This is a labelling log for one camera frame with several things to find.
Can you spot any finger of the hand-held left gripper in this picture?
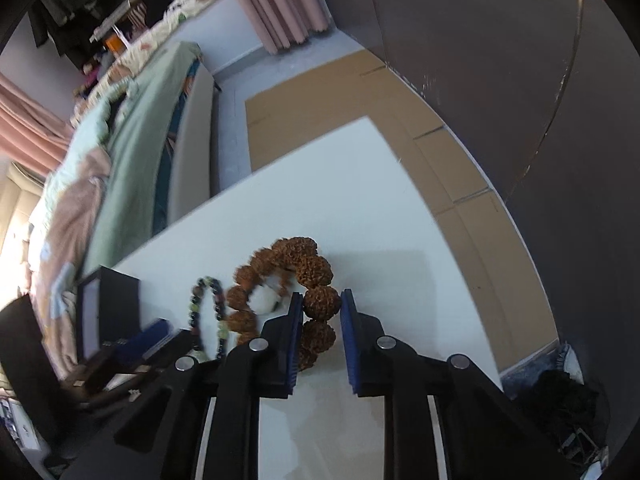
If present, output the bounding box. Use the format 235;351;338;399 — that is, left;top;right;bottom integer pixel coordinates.
102;319;188;361
62;347;176;401

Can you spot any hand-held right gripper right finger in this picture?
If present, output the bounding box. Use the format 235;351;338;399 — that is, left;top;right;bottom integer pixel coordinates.
340;288;608;480

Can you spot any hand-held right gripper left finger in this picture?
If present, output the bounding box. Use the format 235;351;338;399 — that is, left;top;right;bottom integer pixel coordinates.
65;292;305;480

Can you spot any black gift box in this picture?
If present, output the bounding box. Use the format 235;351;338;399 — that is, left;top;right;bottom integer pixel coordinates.
76;266;141;361

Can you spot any dark multicolour bead bracelet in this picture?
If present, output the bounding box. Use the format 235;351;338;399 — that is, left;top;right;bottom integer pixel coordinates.
189;276;232;362

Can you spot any brown seed bead bracelet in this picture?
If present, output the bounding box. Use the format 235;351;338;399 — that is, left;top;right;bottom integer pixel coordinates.
225;236;343;373

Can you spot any beige padded headboard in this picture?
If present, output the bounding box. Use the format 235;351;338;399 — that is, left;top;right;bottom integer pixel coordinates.
0;162;51;261

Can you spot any pink floral blanket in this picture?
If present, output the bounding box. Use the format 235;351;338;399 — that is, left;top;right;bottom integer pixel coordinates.
30;147;113;361

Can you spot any bed with green sheet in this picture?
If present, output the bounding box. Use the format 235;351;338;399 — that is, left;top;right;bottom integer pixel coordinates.
20;40;221;381

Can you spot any blue grey rug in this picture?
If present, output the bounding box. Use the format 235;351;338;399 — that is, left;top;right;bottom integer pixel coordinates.
500;342;571;401

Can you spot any dark cloth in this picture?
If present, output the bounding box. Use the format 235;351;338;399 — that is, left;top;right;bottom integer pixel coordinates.
530;367;611;461

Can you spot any pale green floral quilt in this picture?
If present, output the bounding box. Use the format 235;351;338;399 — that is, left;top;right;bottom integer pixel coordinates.
27;87;131;231

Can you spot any pink curtain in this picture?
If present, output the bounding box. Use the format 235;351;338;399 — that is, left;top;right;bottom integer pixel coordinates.
214;0;332;55
0;74;76;173

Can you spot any black hanging coat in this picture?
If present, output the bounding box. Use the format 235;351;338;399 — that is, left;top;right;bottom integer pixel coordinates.
27;0;108;68

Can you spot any white drying rack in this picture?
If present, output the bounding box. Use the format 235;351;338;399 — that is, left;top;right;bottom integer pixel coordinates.
90;0;146;43

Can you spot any dark brown wardrobe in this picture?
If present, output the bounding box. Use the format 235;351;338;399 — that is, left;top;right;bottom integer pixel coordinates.
310;0;640;461

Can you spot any floral window seat cushion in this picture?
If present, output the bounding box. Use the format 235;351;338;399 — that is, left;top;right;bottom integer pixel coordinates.
75;0;233;126

